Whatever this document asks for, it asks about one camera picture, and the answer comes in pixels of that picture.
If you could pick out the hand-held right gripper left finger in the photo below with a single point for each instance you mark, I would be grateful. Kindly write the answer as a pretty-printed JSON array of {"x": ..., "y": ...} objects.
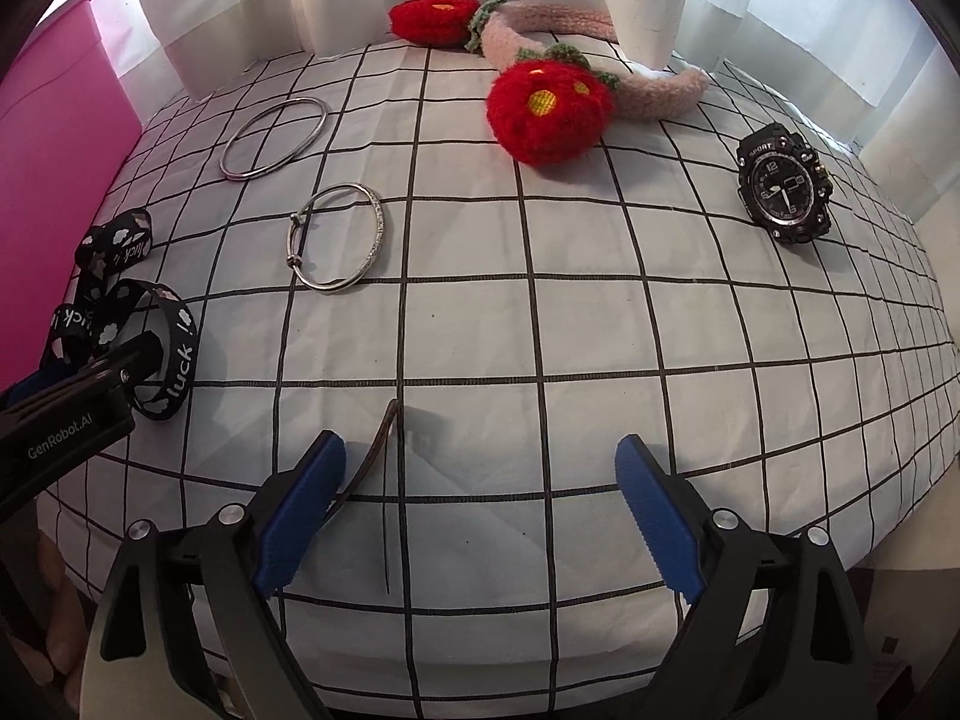
[{"x": 300, "y": 517}]

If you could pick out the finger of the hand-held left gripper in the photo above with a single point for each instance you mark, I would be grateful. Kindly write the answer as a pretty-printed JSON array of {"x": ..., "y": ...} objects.
[{"x": 112, "y": 371}]

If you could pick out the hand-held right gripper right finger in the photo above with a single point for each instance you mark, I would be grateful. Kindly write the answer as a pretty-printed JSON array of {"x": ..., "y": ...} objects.
[{"x": 660, "y": 517}]

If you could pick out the black printed ribbon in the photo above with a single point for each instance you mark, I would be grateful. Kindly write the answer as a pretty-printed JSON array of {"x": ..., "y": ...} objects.
[{"x": 180, "y": 371}]

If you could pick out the thin brown hair clip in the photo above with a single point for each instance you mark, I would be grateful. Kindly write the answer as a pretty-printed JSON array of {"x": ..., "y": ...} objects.
[{"x": 379, "y": 442}]

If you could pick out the plastic basin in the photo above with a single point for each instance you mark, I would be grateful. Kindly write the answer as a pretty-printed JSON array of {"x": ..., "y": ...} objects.
[{"x": 60, "y": 165}]

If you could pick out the plain silver bangle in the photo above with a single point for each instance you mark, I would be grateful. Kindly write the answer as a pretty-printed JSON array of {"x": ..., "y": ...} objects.
[{"x": 325, "y": 118}]

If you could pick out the black wrist watch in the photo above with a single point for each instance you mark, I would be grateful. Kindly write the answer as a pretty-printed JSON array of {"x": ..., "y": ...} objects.
[{"x": 780, "y": 187}]

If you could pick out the pink headband with red flowers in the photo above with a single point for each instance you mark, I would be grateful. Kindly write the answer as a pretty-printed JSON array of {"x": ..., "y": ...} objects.
[{"x": 547, "y": 112}]

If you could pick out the person's left hand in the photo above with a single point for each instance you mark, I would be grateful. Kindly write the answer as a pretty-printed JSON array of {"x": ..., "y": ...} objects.
[{"x": 60, "y": 615}]

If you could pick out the white checked tablecloth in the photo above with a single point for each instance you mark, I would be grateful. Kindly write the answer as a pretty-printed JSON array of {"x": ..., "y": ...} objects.
[{"x": 525, "y": 315}]

